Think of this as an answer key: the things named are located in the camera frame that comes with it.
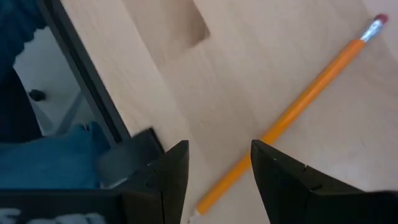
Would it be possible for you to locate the person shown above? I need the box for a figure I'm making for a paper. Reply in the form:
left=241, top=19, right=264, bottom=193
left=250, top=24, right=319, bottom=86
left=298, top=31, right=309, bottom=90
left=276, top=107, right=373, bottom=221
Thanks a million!
left=0, top=0, right=111, bottom=190

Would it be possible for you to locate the orange pencil with eraser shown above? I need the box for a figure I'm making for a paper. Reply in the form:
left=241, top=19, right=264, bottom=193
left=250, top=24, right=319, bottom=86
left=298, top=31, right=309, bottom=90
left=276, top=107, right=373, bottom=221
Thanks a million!
left=186, top=13, right=389, bottom=224

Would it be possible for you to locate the black frame bracket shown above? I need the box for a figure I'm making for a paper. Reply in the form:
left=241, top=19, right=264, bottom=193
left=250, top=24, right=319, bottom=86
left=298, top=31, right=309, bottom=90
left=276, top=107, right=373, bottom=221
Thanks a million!
left=96, top=127, right=165, bottom=189

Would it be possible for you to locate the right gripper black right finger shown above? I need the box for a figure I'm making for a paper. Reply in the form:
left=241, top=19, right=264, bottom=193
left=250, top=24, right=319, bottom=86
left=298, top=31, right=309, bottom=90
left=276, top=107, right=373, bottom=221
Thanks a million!
left=250, top=139, right=398, bottom=224

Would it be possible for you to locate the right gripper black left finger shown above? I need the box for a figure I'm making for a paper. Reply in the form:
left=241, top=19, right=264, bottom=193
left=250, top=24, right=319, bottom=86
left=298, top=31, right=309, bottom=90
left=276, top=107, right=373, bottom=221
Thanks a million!
left=0, top=139, right=190, bottom=224

